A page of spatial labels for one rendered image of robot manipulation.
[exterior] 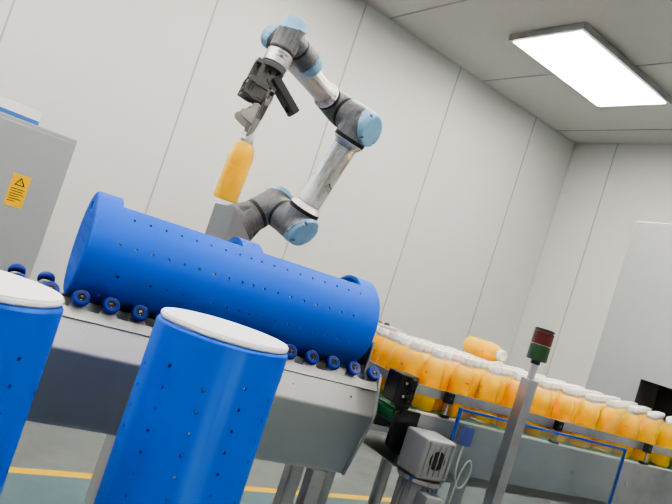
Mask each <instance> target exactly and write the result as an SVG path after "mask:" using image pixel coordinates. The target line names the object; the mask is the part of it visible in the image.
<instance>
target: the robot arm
mask: <svg viewBox="0 0 672 504"><path fill-rule="evenodd" d="M307 29H308V25H307V23H306V22H305V21H304V20H303V19H302V18H301V17H299V16H297V15H294V14H287V15H285V16H284V18H283V19H282V21H281V23H280V24H279V25H278V26H276V25H269V26H267V27H266V28H265V29H264V30H263V31H262V33H261V43H262V45H263V46H264V47H265V48H266V49H267V50H266V52H265V54H264V56H263V59H262V58H261V57H258V59H256V60H255V62H254V64H253V66H252V68H251V70H250V72H249V74H248V76H247V78H246V79H245V80H244V81H243V84H242V86H241V88H240V90H239V92H238V94H237V96H239V97H240V98H242V99H243V100H245V101H247V102H248V103H252V104H253V105H252V106H248V107H247V108H242V109H241V110H240V111H237V112H236V113H235V115H234V117H235V119H236V120H237V121H238V122H239V123H240V124H241V125H242V126H243V127H244V128H245V129H244V131H246V132H247V134H246V136H249V135H251V134H252V133H254V131H255V130H256V128H257V126H258V125H259V123H260V121H261V120H262V118H263V116H264V115H265V113H266V111H267V109H268V107H269V105H270V103H271V102H272V100H273V98H274V95H276V97H277V99H278V100H279V102H280V104H281V106H282V107H283V109H284V111H285V113H286V114H287V116H288V117H291V116H293V115H294V114H296V113H298V112H299V108H298V106H297V104H296V103H295V101H294V99H293V97H292V96H291V94H290V92H289V90H288V89H287V87H286V85H285V83H284V82H283V80H282V78H283V77H284V75H285V73H286V72H287V70H289V72H290V73H291V74H292V75H293V76H294V77H295V78H296V79H297V80H298V81H299V83H300V84H301V85H302V86H303V87H304V88H305V89H306V90H307V91H308V92H309V94H310V95H311V96H312V97H313V99H314V103H315V105H316V106H317V107H318V108H319V109H320V110H321V112H322V113H323V114H324V115H325V116H326V118H327V119H328V120H329V121H330V122H331V123H332V124H333V125H334V126H336V127H337V129H336V130H335V132H334V134H335V140H334V142H333V143H332V145H331V146H330V148H329V150H328V151H327V153H326V154H325V156H324V157H323V159H322V161H321V162H320V164H319V165H318V167H317V168H316V170H315V171H314V173H313V175H312V176H311V178H310V179H309V181H308V182H307V184H306V186H305V187H304V189H303V190H302V192H301V193H300V195H299V196H298V197H296V198H294V197H293V196H292V195H291V193H290V192H289V191H288V190H287V189H286V188H284V187H282V186H274V187H272V188H268V189H267V190H266V191H264V192H262V193H260V194H258V195H256V196H255V197H253V198H251V199H249V200H247V201H245V202H240V203H236V204H229V205H228V206H233V207H236V209H237V211H238V214H239V216H240V218H241V221H242V223H243V225H244V228H245V230H246V233H247V235H248V237H249V240H250V241H251V240H252V239H253V238H254V237H255V235H256V234H257V233H258V232H259V231H260V230H261V229H263V228H265V227H267V226H268V225H270V226H271V227H272V228H274V229H275V230H276V231H277V232H278V233H279V234H280V235H282V236H283V237H284V239H285V240H286V241H289V242H290V243H291V244H293V245H296V246H300V245H304V244H305V243H308V242H309V241H311V240H312V239H313V238H314V237H315V235H316V234H317V232H318V228H319V225H318V223H317V220H318V218H319V217H320V214H319V209H320V207H321V206H322V204H323V203H324V201H325V200H326V198H327V196H328V195H329V193H330V192H331V190H332V189H333V187H334V186H335V184H336V183H337V181H338V180H339V178H340V176H341V175H342V173H343V172H344V170H345V169H346V167H347V166H348V164H349V163H350V161H351V159H352V158H353V156H354V155H355V153H357V152H360V151H362V150H363V149H364V147H370V146H372V145H373V144H375V143H376V142H377V140H378V139H379V137H380V135H381V132H382V127H383V126H382V119H381V117H380V116H379V115H378V114H377V113H376V112H375V111H374V110H373V109H371V108H368V107H367V106H365V105H364V104H362V103H360V102H359V101H357V100H356V99H354V98H353V97H351V96H349V95H347V94H346V93H344V92H343V91H341V90H340V89H339V88H338V87H337V86H336V85H335V84H333V83H330V82H329V81H328V80H327V79H326V77H325V76H324V75H323V74H322V73H321V70H322V68H323V60H322V58H321V57H320V54H319V53H318V52H317V51H316V50H315V49H314V47H313V46H312V45H311V43H310V42H309V41H308V40H307V38H306V37H305V34H306V33H307Z"/></svg>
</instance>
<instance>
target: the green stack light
mask: <svg viewBox="0 0 672 504"><path fill-rule="evenodd" d="M550 350H551V348H549V347H546V346H543V345H539V344H536V343H533V342H530V344H529V348H528V350H527V354H526V357H527V358H530V359H533V360H536V361H539V362H542V363H545V364H546V363H547V360H548V357H549V354H550Z"/></svg>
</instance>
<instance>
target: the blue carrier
mask: <svg viewBox="0 0 672 504"><path fill-rule="evenodd" d="M119 244H120V245H121V246H120V247H119V246H118V245H119ZM135 249H136V250H137V252H135ZM152 254H153V257H152V256H151V255H152ZM168 259H169V262H168V261H167V260H168ZM198 269H200V271H199V270H198ZM213 273H215V275H213ZM117 276H119V277H117ZM228 277H229V280H228ZM134 280H135V281H134ZM241 282H243V283H241ZM149 285H151V286H149ZM252 285H253V287H252ZM263 288H264V290H263ZM79 289H83V290H86V291H87V292H88V293H89V294H90V296H91V300H90V301H94V302H98V303H102V302H103V301H104V299H106V298H108V297H113V298H116V299H117V300H118V301H119V303H120V308H121V309H125V310H129V311H131V309H132V308H133V307H134V306H136V305H143V306H145V307H146V308H147V309H148V313H149V314H148V316H152V317H157V316H158V315H159V314H160V311H161V309H162V308H164V307H174V308H181V309H186V310H191V311H195V312H199V313H203V314H207V315H211V316H214V317H218V318H221V319H225V320H228V321H231V322H234V323H237V324H240V325H243V326H246V327H249V328H252V329H254V330H257V331H260V332H262V333H265V334H267V335H269V336H272V337H274V338H276V339H278V340H280V341H282V342H283V343H285V344H286V345H287V344H291V345H293V346H295V347H296V349H297V354H300V355H304V356H305V353H306V352H307V351H309V350H314V351H316V352H317V353H318V355H319V360H323V361H326V360H327V358H328V357H329V356H336V357H337V358H338V359H339V361H340V365H343V366H347V364H348V363H349V362H350V361H355V362H357V361H358V360H359V359H360V358H361V357H362V356H363V355H364V354H365V353H366V351H367V350H368V348H369V347H370V345H371V343H372V341H373V338H374V336H375V333H376V330H377V326H378V322H379V315H380V302H379V296H378V293H377V290H376V288H375V287H374V285H373V284H372V283H371V282H369V281H367V280H364V279H361V278H358V277H355V276H352V275H346V276H343V277H341V278H338V277H335V276H331V275H328V274H325V273H322V272H319V271H316V270H313V269H310V268H307V267H304V266H301V265H298V264H295V263H292V262H289V261H286V260H283V259H280V258H277V257H274V256H271V255H268V254H265V253H263V250H262V248H261V246H260V245H259V244H257V243H254V242H251V241H248V240H245V239H242V238H239V237H233V238H231V239H230V240H229V241H225V240H222V239H219V238H216V237H213V236H210V235H207V234H204V233H201V232H198V231H195V230H192V229H189V228H186V227H183V226H180V225H177V224H174V223H171V222H168V221H165V220H162V219H159V218H156V217H153V216H150V215H147V214H144V213H141V212H138V211H135V210H132V209H128V208H125V207H124V200H123V198H120V197H117V196H114V195H111V194H108V193H105V192H102V191H98V192H97V193H96V194H95V195H94V196H93V198H92V200H91V201H90V203H89V205H88V208H87V210H86V212H85V214H84V217H83V219H82V222H81V224H80V227H79V230H78V232H77V235H76V238H75V241H74V244H73V247H72V250H71V254H70V257H69V261H68V264H67V268H66V273H65V277H64V283H63V291H64V293H65V294H67V295H71V296H72V294H73V293H74V292H75V291H76V290H79ZM166 289H167V290H166ZM290 296H291V298H290ZM196 298H197V299H196ZM303 300H304V302H303ZM211 302H212V303H211ZM225 306H227V307H225ZM328 308H329V309H328ZM340 311H341V313H340ZM248 312H249V313H248ZM352 315H353V317H352ZM261 316H262V317H261ZM300 327H301V328H300ZM325 334H326V335H325Z"/></svg>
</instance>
